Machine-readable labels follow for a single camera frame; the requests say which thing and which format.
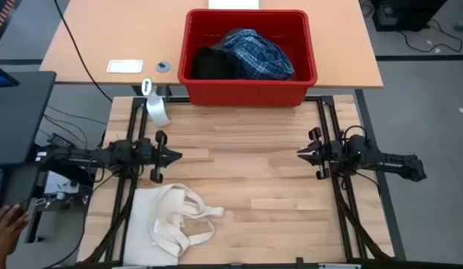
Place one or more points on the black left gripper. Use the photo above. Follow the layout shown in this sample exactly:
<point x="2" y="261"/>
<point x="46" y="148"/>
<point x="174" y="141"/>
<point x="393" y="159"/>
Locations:
<point x="145" y="153"/>

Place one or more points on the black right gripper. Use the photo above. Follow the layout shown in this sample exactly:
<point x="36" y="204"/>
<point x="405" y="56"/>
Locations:
<point x="334" y="153"/>

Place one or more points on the blue plaid garment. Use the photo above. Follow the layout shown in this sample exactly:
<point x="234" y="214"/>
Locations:
<point x="257" y="56"/>

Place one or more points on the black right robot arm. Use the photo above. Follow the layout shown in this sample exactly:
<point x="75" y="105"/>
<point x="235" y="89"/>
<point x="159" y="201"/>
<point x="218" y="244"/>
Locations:
<point x="396" y="162"/>

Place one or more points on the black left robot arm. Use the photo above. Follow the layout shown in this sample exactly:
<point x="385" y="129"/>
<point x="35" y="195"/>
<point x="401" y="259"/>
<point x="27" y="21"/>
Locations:
<point x="104" y="153"/>

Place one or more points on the red plastic laundry bin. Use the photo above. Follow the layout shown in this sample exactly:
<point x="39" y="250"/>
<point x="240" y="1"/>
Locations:
<point x="246" y="95"/>

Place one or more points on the white spray bottle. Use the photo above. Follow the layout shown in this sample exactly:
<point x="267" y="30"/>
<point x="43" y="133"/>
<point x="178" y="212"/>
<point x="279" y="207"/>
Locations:
<point x="158" y="112"/>

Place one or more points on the white canvas tote bag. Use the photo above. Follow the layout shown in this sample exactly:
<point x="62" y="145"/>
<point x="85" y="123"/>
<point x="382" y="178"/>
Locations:
<point x="142" y="224"/>

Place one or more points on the black garment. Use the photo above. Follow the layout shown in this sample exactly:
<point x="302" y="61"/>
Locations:
<point x="213" y="65"/>

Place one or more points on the white rectangular pad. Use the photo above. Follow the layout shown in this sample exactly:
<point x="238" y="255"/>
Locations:
<point x="125" y="66"/>

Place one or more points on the black power adapter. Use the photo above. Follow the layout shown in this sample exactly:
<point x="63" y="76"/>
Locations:
<point x="59" y="141"/>

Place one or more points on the light orange desk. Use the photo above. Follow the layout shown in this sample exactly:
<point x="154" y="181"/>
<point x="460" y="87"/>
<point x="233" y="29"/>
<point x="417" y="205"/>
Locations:
<point x="123" y="33"/>

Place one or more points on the grey workstation desk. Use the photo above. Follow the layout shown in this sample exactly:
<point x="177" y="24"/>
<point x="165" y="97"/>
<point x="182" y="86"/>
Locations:
<point x="18" y="183"/>

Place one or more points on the dark grey flat panel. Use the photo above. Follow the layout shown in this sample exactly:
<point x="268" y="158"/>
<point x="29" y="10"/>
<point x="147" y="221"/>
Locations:
<point x="18" y="119"/>

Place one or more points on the black computer case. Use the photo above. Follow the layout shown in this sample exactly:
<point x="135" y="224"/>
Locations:
<point x="407" y="15"/>

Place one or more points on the computer monitor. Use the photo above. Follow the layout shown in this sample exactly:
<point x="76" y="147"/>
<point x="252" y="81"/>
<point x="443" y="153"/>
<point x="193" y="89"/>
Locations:
<point x="0" y="79"/>

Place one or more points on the orange black striped strip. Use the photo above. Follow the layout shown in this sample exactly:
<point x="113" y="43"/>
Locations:
<point x="3" y="15"/>

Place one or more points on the black aluminium rig frame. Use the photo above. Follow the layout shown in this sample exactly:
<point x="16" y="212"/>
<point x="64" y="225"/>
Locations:
<point x="177" y="99"/>

